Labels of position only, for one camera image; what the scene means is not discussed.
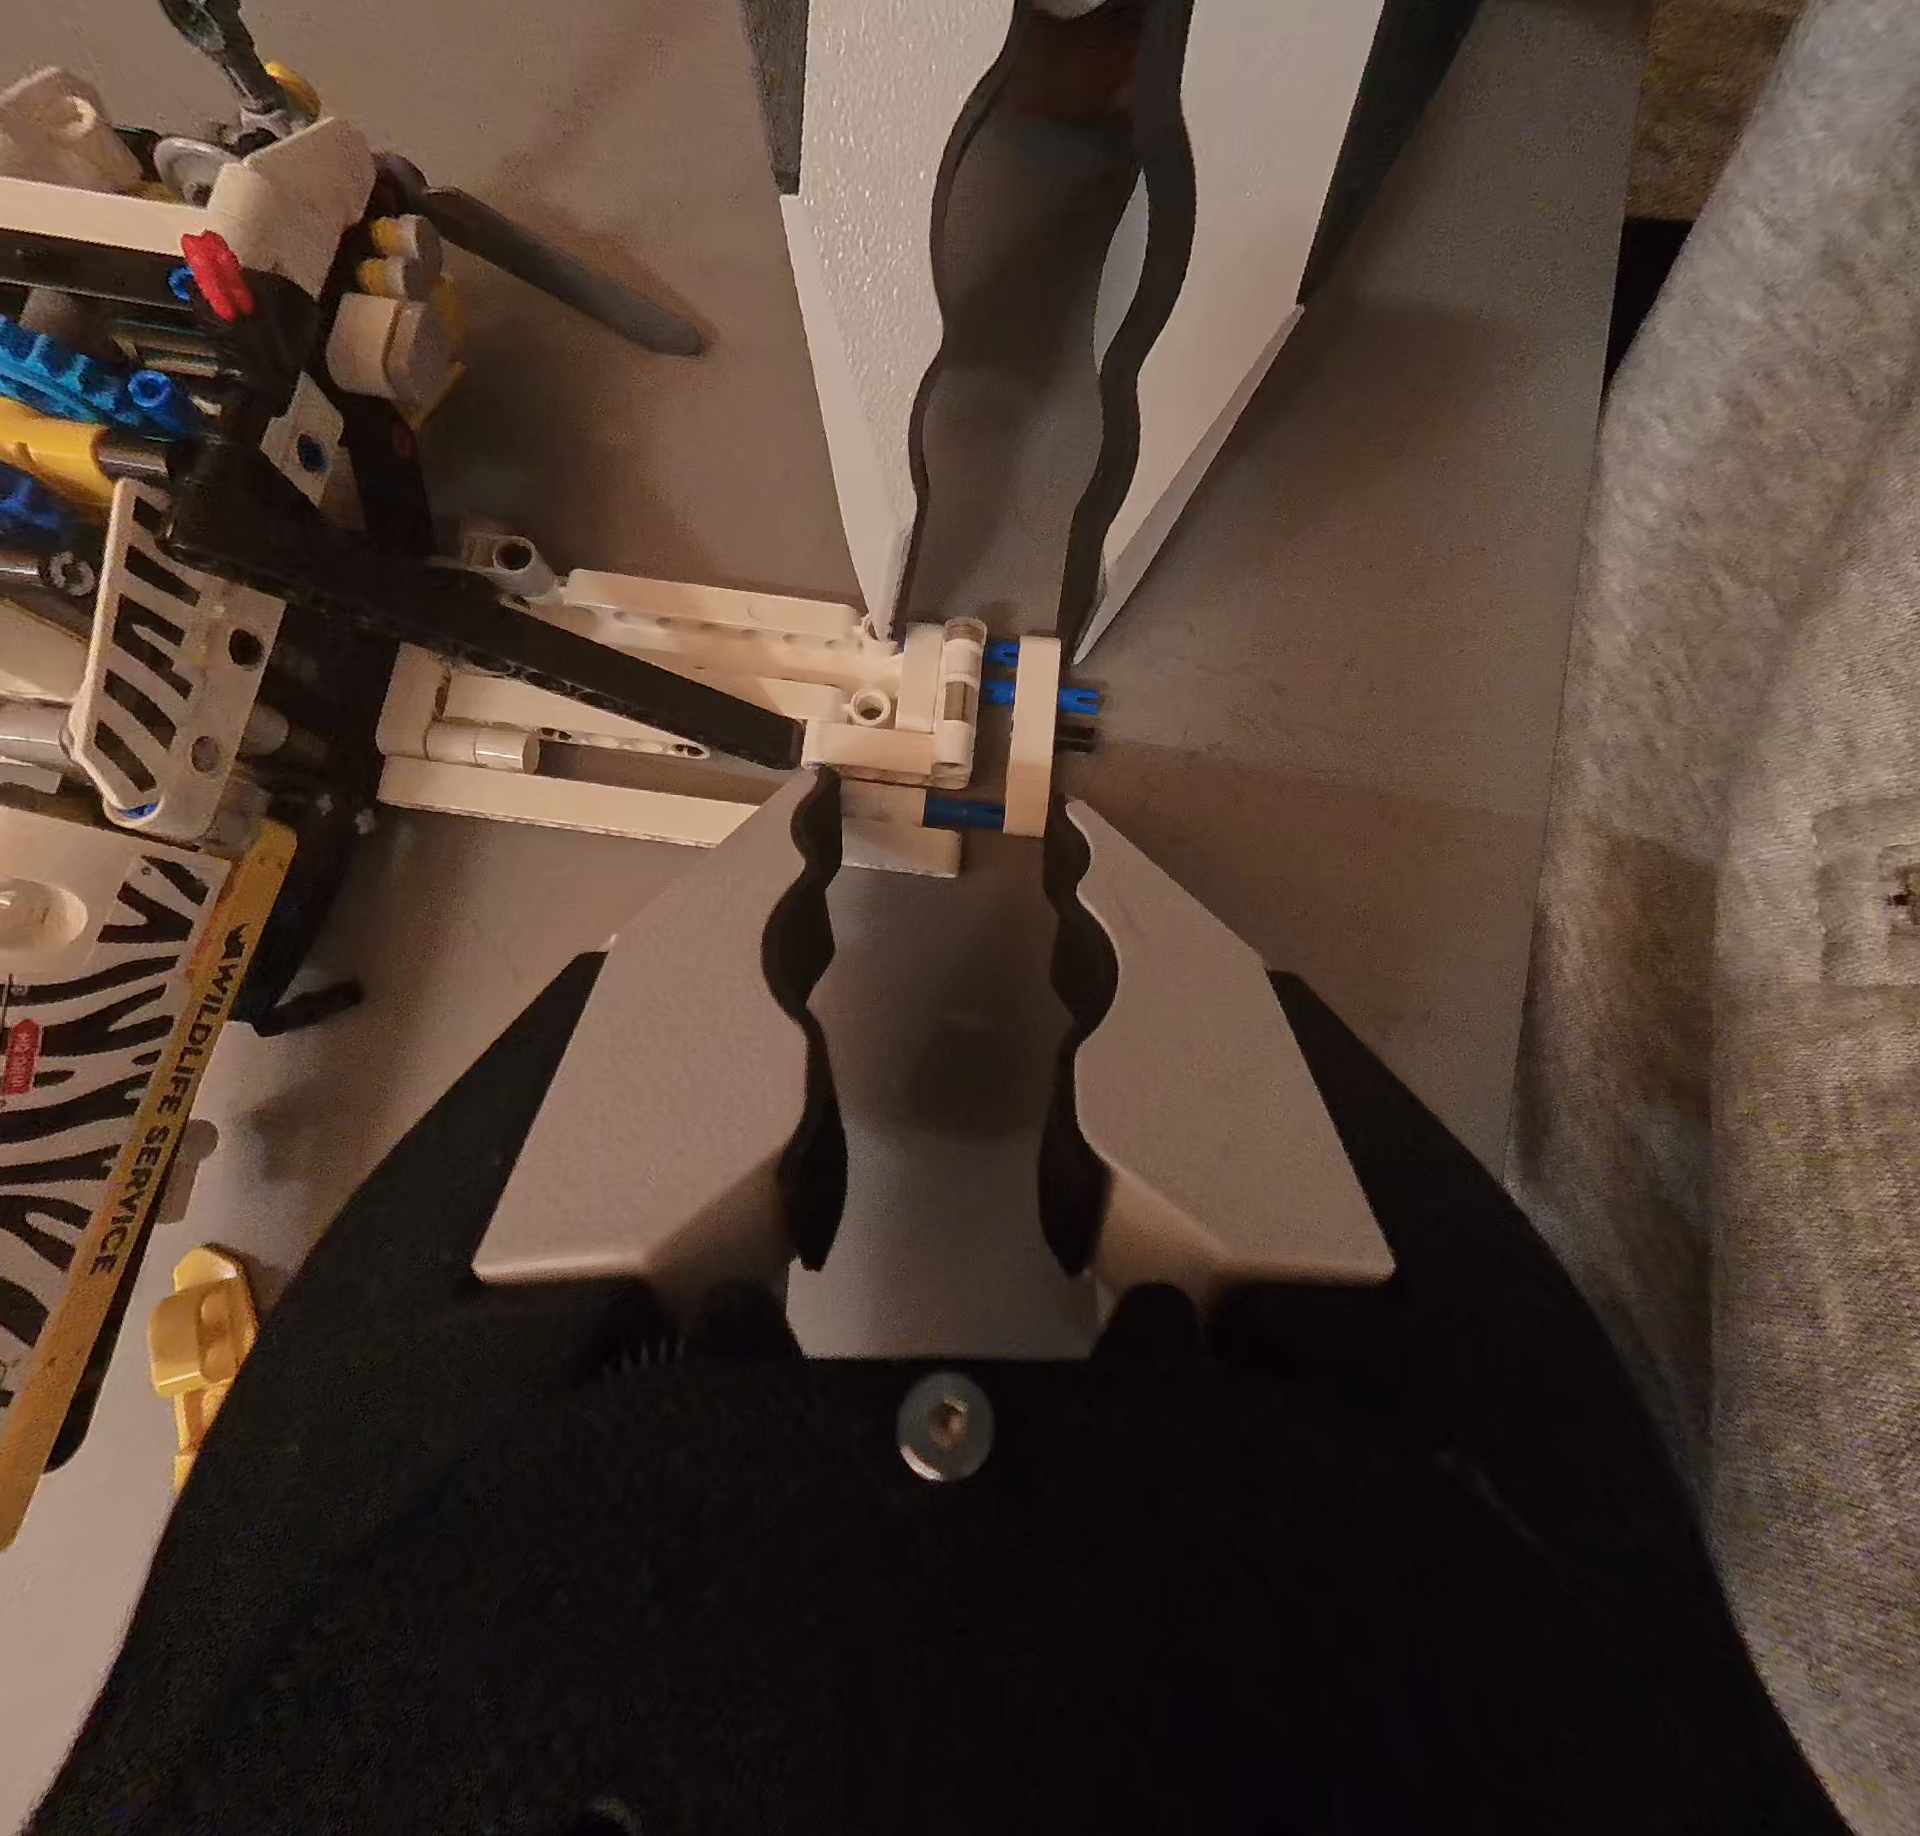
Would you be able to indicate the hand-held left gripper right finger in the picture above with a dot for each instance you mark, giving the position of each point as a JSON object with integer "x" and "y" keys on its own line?
{"x": 1231, "y": 1100}

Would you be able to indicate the grey sweatshirt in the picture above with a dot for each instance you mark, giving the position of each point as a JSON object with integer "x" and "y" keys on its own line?
{"x": 1724, "y": 667}

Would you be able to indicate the zebra striped lego plane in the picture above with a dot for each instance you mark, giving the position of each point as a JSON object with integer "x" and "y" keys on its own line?
{"x": 675, "y": 620}

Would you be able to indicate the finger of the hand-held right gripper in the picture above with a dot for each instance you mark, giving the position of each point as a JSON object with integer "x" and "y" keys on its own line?
{"x": 1260, "y": 140}
{"x": 870, "y": 217}

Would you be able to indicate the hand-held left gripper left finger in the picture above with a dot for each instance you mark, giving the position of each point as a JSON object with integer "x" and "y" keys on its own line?
{"x": 644, "y": 1100}

